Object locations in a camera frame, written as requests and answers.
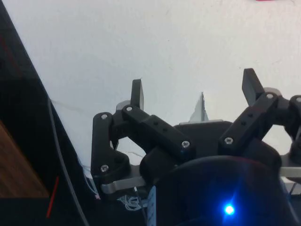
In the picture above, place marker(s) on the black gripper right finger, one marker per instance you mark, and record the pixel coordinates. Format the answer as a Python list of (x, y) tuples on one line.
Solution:
[(249, 120)]

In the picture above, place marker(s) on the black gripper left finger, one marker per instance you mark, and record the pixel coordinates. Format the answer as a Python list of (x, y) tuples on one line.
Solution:
[(162, 131)]

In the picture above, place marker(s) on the red tray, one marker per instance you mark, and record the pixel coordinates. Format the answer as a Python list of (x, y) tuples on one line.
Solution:
[(265, 0)]

